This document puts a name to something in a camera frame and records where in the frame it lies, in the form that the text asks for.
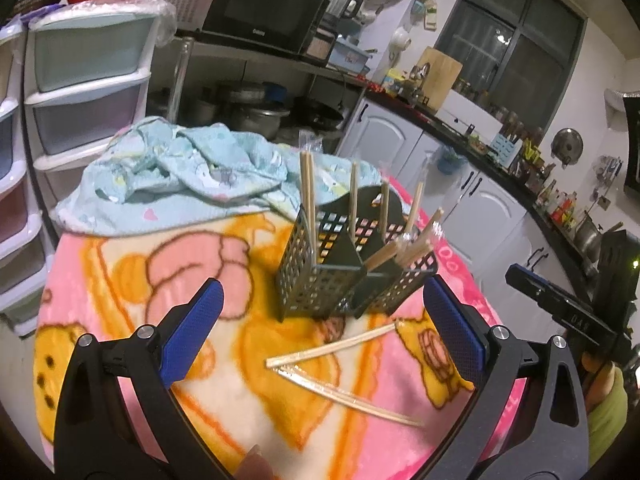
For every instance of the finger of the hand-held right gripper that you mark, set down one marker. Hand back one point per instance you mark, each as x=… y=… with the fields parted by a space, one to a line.
x=570 y=317

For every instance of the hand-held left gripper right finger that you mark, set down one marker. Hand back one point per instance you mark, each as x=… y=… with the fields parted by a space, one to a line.
x=457 y=330

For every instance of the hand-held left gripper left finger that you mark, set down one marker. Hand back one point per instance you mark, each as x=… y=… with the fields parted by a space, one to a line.
x=195 y=325

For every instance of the dark green utensil basket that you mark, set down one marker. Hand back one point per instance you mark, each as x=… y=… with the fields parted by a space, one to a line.
x=345 y=260

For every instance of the person's right forearm green sleeve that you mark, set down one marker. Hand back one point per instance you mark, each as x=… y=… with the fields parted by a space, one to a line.
x=610 y=425

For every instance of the hanging metal utensils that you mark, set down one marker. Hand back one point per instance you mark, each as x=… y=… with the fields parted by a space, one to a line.
x=607 y=172

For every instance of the person's right hand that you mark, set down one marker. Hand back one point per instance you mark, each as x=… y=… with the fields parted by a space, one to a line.
x=602 y=382

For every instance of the person's left hand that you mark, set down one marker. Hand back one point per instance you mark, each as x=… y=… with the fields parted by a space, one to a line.
x=255 y=467

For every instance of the steel cooking pot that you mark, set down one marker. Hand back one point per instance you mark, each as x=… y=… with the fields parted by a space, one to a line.
x=590 y=235

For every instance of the pink yellow printed blanket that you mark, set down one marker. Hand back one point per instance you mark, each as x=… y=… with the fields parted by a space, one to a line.
x=125 y=270

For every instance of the row of condiment bottles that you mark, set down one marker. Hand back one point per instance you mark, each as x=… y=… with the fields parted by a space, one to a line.
x=555 y=205

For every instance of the hanging steel pot lid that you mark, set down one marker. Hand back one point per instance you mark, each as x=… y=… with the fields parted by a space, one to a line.
x=567 y=146

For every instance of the black range hood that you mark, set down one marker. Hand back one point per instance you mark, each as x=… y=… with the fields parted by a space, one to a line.
x=630 y=135

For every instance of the light blue printed blanket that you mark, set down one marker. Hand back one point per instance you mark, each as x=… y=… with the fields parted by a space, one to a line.
x=175 y=175

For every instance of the blue hanging bag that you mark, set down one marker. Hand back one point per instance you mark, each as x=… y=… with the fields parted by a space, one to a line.
x=450 y=162

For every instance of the blue knife block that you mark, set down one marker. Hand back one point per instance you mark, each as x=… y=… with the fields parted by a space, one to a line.
x=505 y=150

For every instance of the white kitchen cabinets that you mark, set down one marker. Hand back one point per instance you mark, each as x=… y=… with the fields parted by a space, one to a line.
x=390 y=145

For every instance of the large aluminium pot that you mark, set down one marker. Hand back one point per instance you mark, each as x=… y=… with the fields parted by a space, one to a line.
x=260 y=120

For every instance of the row of glass jars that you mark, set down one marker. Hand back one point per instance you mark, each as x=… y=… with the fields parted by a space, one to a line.
x=487 y=105

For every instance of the dark wok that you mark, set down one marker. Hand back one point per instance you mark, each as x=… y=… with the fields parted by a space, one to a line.
x=320 y=115

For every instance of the wooden cutting board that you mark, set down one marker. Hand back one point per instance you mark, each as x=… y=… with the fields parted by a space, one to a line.
x=440 y=77

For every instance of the dark framed window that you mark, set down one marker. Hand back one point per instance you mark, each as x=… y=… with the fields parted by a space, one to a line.
x=525 y=35

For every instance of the metal kitchen shelf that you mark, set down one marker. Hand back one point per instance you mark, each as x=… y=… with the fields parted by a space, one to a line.
x=240 y=52

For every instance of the blue plastic box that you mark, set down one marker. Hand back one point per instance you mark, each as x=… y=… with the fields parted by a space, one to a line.
x=350 y=55

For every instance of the white round jug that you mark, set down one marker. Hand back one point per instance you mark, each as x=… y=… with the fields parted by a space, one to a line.
x=401 y=40

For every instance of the white pastel plastic drawer unit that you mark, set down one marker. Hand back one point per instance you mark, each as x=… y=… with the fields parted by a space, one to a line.
x=85 y=45

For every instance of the black microwave oven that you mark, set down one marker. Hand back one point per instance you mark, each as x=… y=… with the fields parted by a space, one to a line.
x=260 y=5

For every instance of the dark woven basket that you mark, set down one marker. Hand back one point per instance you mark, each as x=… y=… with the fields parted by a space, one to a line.
x=37 y=0

